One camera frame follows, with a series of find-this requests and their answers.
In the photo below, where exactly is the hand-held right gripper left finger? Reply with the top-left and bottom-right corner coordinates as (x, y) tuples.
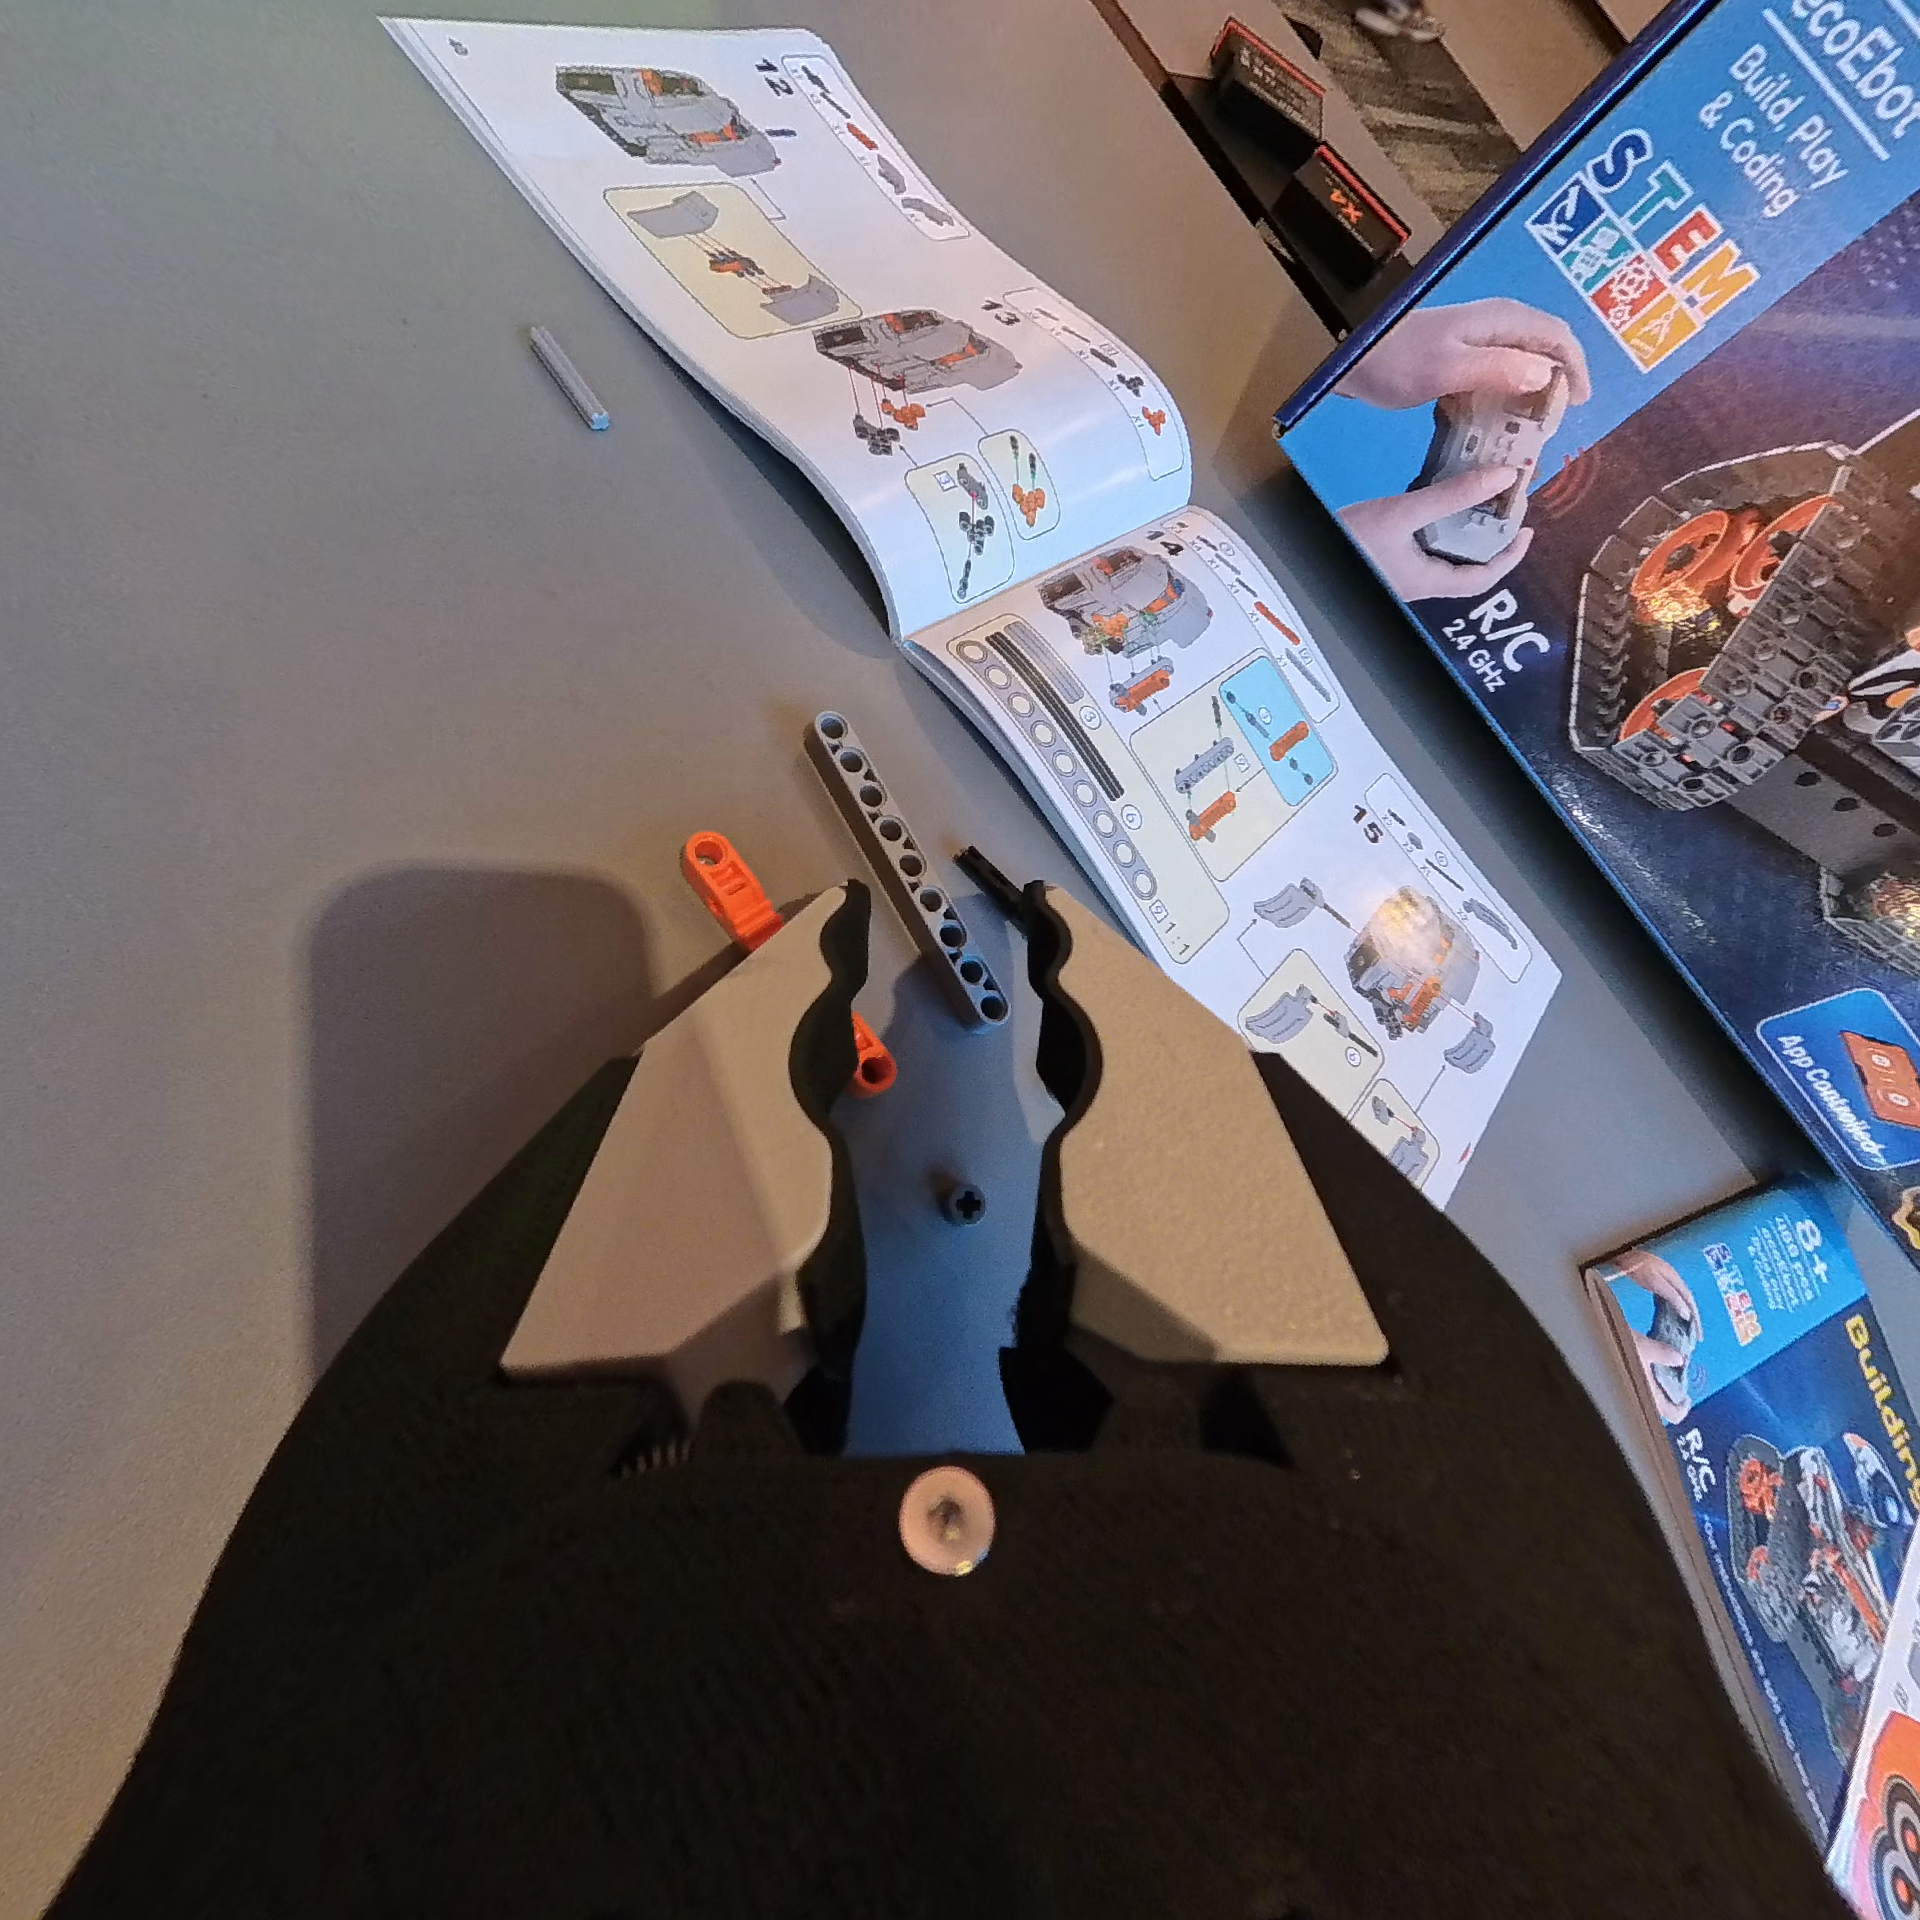
(499, 883), (874, 1453)

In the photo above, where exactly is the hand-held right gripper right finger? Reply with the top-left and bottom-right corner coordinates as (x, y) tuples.
(1003, 883), (1391, 1453)

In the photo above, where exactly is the thin grey axle rod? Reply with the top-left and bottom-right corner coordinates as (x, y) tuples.
(528, 324), (616, 434)

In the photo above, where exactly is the orange toothed beam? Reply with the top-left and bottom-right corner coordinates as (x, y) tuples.
(678, 829), (897, 1093)

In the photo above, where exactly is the grey holed beam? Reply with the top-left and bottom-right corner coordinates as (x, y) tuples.
(803, 708), (1011, 1030)

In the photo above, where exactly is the blue cover booklet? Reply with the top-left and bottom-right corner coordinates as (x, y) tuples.
(1582, 1176), (1920, 1920)

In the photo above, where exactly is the blue toy robot box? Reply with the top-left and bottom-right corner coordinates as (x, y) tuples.
(1273, 0), (1920, 1254)

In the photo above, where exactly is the open instruction booklet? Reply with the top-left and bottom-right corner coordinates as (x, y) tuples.
(376, 15), (1566, 1208)

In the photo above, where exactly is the black desk cable tray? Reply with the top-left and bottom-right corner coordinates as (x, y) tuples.
(1160, 66), (1420, 339)

